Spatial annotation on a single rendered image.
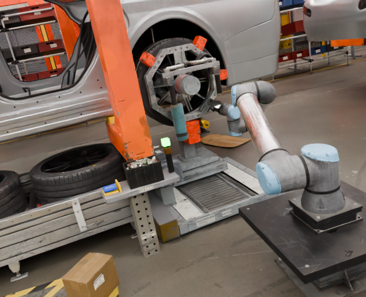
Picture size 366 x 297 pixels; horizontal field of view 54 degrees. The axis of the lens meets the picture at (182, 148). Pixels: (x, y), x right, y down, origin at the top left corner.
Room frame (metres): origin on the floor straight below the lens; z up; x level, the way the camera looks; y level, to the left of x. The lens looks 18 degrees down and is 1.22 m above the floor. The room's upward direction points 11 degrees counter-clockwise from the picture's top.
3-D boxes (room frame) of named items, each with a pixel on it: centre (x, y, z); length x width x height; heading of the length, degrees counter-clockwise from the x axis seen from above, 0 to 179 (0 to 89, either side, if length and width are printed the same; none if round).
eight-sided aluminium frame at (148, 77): (2.63, -0.09, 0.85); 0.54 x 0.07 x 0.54; 108
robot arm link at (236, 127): (2.44, -0.40, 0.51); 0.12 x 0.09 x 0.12; 91
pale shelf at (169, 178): (1.89, 0.28, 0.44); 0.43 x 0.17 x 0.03; 108
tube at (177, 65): (2.48, -0.03, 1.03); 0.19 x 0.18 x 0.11; 18
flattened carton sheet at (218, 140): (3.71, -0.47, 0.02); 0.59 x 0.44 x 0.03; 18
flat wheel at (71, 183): (2.42, 0.75, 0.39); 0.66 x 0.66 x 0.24
